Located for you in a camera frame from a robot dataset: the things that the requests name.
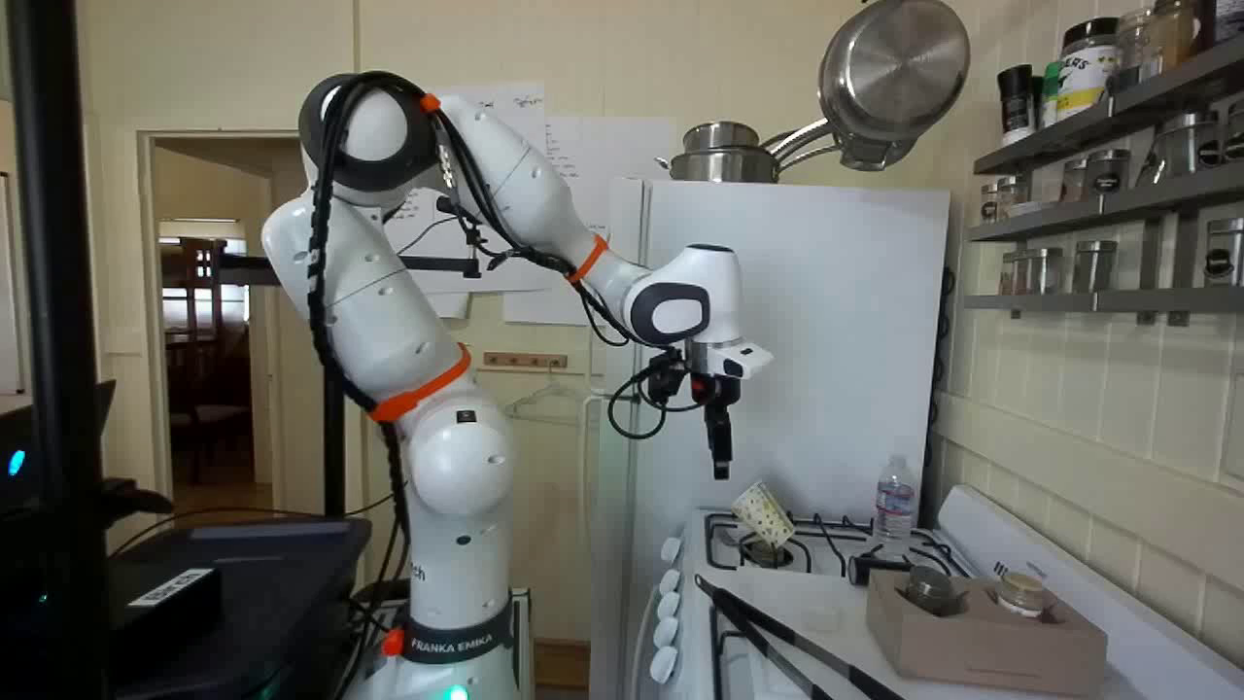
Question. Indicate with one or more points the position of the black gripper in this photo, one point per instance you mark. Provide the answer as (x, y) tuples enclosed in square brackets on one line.
[(718, 392)]

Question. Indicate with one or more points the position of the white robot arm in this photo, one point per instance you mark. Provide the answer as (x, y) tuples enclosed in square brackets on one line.
[(451, 468)]

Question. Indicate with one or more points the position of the clear plastic water bottle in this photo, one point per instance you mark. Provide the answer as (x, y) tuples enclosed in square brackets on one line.
[(897, 501)]

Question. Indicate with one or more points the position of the white stove knob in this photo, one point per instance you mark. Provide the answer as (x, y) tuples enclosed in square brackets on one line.
[(661, 667), (665, 634), (670, 581), (670, 549), (665, 607)]

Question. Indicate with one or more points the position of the black stove grate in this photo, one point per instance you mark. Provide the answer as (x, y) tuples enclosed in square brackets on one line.
[(830, 534), (777, 645)]

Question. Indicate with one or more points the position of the white refrigerator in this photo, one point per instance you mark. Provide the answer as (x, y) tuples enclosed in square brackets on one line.
[(830, 335)]

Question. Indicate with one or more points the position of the dark lidded jar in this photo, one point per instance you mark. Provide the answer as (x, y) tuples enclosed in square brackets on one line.
[(930, 589)]

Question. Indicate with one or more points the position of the steel pot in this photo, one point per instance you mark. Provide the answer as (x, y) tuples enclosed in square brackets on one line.
[(719, 152)]

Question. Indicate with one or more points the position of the brown cardboard box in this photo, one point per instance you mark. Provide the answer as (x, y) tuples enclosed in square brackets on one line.
[(985, 645)]

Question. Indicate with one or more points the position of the clear glass jar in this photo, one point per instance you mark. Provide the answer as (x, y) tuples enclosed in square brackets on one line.
[(1025, 593)]

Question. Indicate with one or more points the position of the hanging steel pan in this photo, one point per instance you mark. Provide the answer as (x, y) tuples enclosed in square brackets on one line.
[(897, 72)]

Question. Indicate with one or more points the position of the white gas stove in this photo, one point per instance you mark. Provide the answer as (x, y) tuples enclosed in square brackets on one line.
[(1112, 623)]

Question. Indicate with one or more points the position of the dark spice jar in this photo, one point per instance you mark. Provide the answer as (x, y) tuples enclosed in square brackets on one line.
[(1014, 103)]

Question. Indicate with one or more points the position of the metal spice rack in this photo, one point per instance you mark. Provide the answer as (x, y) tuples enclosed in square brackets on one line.
[(1112, 197)]

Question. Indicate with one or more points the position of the green lid spice jar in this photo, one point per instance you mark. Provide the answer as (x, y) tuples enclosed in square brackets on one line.
[(1052, 90)]

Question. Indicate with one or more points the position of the black case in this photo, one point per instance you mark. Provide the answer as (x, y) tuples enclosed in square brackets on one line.
[(259, 586)]

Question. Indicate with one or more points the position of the large white label spice jar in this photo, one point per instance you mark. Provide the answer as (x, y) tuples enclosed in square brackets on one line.
[(1086, 72)]

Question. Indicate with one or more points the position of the amber glass jar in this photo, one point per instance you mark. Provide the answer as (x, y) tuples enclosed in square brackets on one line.
[(1166, 37)]

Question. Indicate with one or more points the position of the thick black pole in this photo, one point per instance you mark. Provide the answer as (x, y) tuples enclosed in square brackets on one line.
[(59, 352)]

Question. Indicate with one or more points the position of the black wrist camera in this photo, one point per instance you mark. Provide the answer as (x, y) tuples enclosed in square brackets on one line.
[(661, 378)]

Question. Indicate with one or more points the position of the wooden hook rail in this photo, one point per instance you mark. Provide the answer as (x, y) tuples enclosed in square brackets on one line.
[(526, 363)]

